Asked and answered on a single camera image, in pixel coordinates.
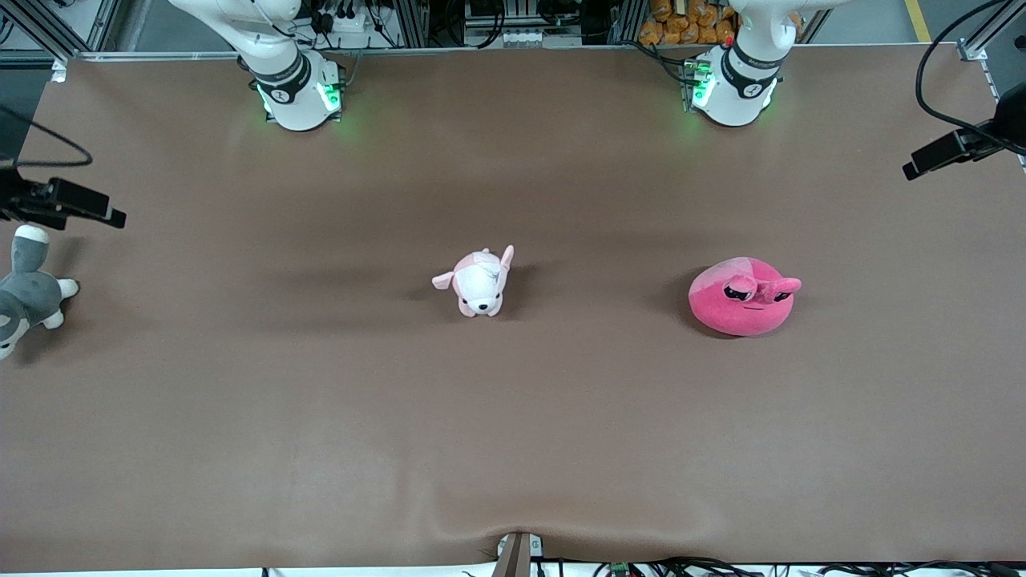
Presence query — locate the orange stuffed toys pile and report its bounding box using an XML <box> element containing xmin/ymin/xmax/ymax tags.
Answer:
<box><xmin>639</xmin><ymin>0</ymin><xmax>742</xmax><ymax>46</ymax></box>

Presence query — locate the pink round plush toy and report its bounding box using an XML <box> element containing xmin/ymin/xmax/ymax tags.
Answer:
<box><xmin>688</xmin><ymin>256</ymin><xmax>802</xmax><ymax>337</ymax></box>

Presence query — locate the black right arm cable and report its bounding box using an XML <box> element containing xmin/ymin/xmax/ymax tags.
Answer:
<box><xmin>0</xmin><ymin>104</ymin><xmax>94</xmax><ymax>169</ymax></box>

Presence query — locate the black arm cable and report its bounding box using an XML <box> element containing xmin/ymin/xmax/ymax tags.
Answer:
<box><xmin>0</xmin><ymin>104</ymin><xmax>94</xmax><ymax>169</ymax></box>
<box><xmin>915</xmin><ymin>0</ymin><xmax>1026</xmax><ymax>157</ymax></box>

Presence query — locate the pink white plush dog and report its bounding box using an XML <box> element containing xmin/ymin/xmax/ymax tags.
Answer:
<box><xmin>432</xmin><ymin>245</ymin><xmax>515</xmax><ymax>318</ymax></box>

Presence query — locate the white connector strip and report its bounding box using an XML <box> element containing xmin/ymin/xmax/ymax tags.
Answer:
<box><xmin>463</xmin><ymin>24</ymin><xmax>554</xmax><ymax>47</ymax></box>

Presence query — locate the metal table clamp bracket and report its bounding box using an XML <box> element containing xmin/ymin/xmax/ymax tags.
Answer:
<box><xmin>491</xmin><ymin>531</ymin><xmax>544</xmax><ymax>577</ymax></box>

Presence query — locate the white power strip with plugs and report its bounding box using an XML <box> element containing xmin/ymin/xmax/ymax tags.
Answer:
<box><xmin>309</xmin><ymin>0</ymin><xmax>379</xmax><ymax>37</ymax></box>

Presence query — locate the brown table cover sheet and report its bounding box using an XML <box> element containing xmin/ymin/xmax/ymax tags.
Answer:
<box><xmin>0</xmin><ymin>44</ymin><xmax>1026</xmax><ymax>571</ymax></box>

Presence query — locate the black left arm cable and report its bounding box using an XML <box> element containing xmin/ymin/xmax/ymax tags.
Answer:
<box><xmin>915</xmin><ymin>0</ymin><xmax>1026</xmax><ymax>157</ymax></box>

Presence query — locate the aluminium frame strut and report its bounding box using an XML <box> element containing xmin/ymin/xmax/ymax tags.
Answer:
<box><xmin>0</xmin><ymin>0</ymin><xmax>85</xmax><ymax>81</ymax></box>
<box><xmin>958</xmin><ymin>0</ymin><xmax>1026</xmax><ymax>63</ymax></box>

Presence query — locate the aluminium table edge rail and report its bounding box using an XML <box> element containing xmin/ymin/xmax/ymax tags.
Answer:
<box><xmin>0</xmin><ymin>42</ymin><xmax>987</xmax><ymax>65</ymax></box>

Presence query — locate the grey white plush husky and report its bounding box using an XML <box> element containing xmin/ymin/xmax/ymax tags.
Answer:
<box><xmin>0</xmin><ymin>224</ymin><xmax>79</xmax><ymax>360</ymax></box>

